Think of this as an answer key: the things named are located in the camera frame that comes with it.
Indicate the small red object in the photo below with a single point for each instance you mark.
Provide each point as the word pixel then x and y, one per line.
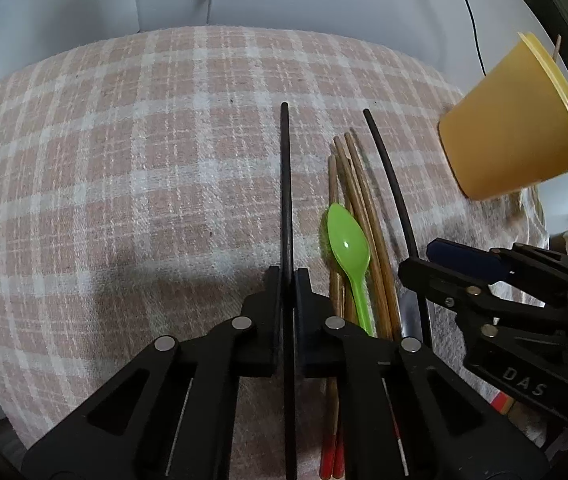
pixel 501 403

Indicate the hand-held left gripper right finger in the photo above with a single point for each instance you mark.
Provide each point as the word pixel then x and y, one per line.
pixel 314 340

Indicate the green plastic spoon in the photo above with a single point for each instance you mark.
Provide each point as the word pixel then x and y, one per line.
pixel 347 245

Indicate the pink plaid cloth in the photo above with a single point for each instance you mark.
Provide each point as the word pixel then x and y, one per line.
pixel 139 185

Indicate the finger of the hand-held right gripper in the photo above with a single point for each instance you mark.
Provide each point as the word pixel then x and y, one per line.
pixel 443 285
pixel 463 260

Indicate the yellow plastic cup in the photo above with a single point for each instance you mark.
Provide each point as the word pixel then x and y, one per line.
pixel 508 125

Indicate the black chopstick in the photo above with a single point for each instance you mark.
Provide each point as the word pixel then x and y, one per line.
pixel 286 185
pixel 388 170

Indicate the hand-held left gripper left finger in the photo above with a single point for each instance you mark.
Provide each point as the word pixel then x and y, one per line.
pixel 264 330

